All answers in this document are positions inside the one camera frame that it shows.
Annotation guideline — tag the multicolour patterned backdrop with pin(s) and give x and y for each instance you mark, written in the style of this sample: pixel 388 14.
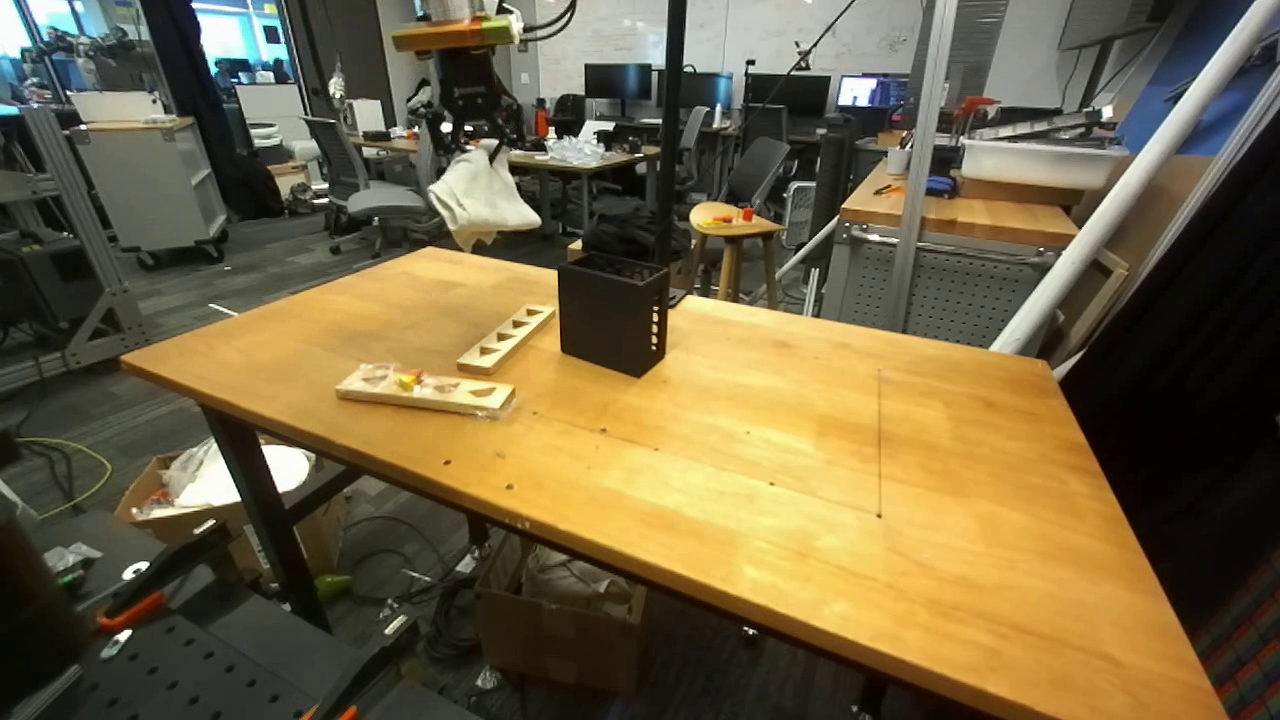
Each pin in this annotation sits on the multicolour patterned backdrop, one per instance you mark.
pixel 1246 654

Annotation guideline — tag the grey office chair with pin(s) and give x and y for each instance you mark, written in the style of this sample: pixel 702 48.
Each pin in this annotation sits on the grey office chair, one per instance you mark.
pixel 380 199

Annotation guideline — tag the wooden triangle puzzle board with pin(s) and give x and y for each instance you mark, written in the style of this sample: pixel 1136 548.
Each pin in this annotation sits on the wooden triangle puzzle board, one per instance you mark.
pixel 424 391

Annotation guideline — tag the black perforated basket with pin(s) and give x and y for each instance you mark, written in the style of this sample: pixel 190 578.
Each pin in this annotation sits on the black perforated basket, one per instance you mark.
pixel 610 312

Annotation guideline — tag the white wheeled cabinet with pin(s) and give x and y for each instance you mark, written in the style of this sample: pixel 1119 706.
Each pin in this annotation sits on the white wheeled cabinet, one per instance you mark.
pixel 155 187

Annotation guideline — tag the white storage bin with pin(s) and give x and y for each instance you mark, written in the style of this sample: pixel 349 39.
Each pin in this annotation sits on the white storage bin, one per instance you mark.
pixel 1043 161

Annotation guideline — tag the wooden top workbench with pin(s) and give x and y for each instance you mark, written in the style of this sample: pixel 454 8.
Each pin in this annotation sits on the wooden top workbench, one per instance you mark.
pixel 963 221

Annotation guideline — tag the white towel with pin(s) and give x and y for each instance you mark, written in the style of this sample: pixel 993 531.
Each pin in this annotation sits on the white towel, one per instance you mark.
pixel 480 203

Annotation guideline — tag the black table frame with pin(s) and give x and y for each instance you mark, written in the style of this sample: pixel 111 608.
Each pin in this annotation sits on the black table frame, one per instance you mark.
pixel 265 522

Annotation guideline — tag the grey metal post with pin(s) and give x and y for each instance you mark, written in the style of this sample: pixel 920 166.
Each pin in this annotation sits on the grey metal post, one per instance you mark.
pixel 920 161

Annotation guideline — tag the round wooden stool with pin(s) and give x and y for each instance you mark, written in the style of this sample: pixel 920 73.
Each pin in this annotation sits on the round wooden stool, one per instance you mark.
pixel 732 231

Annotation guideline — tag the cardboard box with white bag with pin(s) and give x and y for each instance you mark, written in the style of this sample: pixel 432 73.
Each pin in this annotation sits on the cardboard box with white bag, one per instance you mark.
pixel 202 487

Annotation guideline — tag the lit computer monitor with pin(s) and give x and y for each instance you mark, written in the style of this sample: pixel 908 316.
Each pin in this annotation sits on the lit computer monitor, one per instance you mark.
pixel 860 88

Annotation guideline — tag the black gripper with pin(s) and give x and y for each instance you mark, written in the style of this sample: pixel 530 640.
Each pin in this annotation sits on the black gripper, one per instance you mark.
pixel 480 81

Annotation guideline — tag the brown cardboard box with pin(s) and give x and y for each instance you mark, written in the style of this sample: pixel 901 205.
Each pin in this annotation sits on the brown cardboard box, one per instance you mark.
pixel 561 624

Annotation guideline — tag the black perforated panel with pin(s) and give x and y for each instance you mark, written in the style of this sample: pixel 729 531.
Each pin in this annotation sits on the black perforated panel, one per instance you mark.
pixel 214 666

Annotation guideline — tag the grey metal shelf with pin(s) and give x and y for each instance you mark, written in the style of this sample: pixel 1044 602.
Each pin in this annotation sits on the grey metal shelf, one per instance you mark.
pixel 66 265

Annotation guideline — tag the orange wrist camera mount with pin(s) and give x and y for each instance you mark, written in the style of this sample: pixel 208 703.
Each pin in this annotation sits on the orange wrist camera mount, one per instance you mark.
pixel 460 34

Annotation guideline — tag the white diagonal pole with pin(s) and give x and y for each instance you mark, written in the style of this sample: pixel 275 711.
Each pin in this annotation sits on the white diagonal pole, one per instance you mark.
pixel 1133 187

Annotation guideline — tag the wooden slotted board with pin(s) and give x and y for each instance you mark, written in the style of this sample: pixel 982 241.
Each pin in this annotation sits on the wooden slotted board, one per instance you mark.
pixel 504 336

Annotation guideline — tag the red toy block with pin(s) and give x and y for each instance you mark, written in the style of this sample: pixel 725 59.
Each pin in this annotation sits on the red toy block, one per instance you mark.
pixel 751 209

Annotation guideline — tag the black vertical pole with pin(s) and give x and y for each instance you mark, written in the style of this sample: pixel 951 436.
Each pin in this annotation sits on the black vertical pole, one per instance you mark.
pixel 670 134

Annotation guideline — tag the yellow red triangle piece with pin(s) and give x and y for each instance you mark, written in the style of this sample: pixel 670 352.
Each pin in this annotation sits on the yellow red triangle piece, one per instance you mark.
pixel 406 383

